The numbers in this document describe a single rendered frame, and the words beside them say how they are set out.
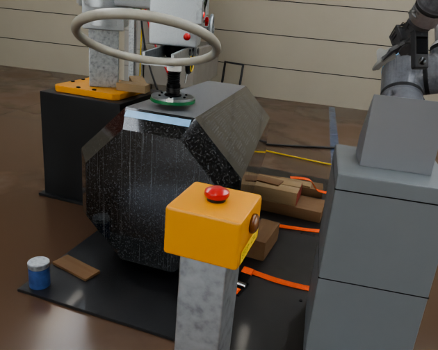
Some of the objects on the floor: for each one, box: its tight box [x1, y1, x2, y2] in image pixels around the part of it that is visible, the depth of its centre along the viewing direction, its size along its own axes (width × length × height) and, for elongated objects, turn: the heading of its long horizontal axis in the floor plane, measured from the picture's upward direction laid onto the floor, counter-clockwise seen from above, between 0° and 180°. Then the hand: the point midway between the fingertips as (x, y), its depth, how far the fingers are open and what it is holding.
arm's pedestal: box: [299, 144, 438, 350], centre depth 188 cm, size 50×50×85 cm
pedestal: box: [39, 88, 162, 206], centre depth 328 cm, size 66×66×74 cm
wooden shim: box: [52, 255, 100, 281], centre depth 237 cm, size 25×10×2 cm, turn 45°
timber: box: [245, 219, 280, 261], centre depth 272 cm, size 30×12×12 cm, turn 145°
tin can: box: [27, 256, 51, 290], centre depth 220 cm, size 10×10×13 cm
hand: (393, 71), depth 152 cm, fingers open, 14 cm apart
